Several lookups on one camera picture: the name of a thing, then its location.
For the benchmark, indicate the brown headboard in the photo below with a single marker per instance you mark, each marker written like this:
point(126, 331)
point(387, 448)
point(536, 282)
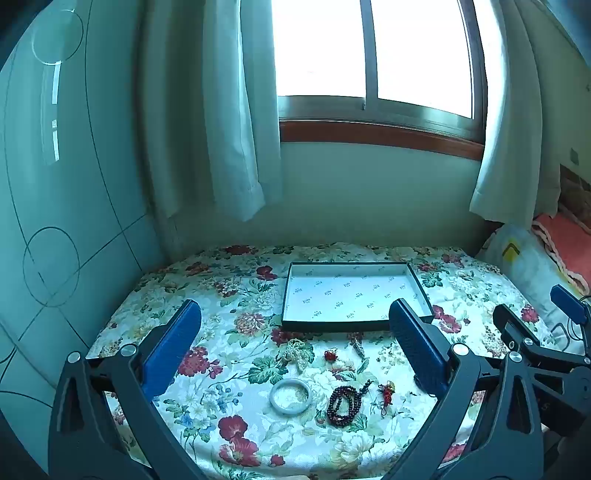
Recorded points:
point(575, 189)

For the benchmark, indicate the window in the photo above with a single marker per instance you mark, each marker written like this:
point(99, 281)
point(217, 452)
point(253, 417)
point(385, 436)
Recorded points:
point(376, 55)

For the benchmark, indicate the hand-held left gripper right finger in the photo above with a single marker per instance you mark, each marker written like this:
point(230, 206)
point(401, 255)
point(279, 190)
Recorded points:
point(415, 341)

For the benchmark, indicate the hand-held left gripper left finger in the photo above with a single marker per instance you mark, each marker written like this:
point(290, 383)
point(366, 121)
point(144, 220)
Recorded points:
point(173, 350)

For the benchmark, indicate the floral bedsheet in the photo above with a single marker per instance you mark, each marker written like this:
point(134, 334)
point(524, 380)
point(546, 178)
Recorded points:
point(231, 300)

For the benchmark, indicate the pale curtain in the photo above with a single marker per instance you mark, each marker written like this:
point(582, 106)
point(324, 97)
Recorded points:
point(512, 138)
point(221, 115)

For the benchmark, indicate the white printed shallow box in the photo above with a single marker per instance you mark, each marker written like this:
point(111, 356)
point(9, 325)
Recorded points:
point(353, 295)

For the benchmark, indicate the white pillow with yellow print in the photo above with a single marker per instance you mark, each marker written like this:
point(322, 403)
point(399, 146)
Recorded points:
point(521, 267)

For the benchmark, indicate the wooden window sill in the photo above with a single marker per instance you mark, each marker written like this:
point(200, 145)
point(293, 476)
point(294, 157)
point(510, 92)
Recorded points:
point(369, 136)

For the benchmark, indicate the red gold knot charm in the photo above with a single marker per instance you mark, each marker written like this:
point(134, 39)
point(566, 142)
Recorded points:
point(385, 394)

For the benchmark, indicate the pale jade bangle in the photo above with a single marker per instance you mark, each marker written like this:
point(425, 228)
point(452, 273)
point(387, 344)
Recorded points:
point(273, 397)

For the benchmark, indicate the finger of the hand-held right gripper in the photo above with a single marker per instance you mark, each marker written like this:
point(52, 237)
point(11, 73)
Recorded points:
point(570, 300)
point(512, 325)

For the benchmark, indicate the glossy wardrobe with circle lines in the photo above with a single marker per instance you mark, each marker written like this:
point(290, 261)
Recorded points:
point(69, 184)

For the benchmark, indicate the pink blanket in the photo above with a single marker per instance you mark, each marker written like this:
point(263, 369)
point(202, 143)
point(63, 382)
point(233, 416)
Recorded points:
point(568, 240)

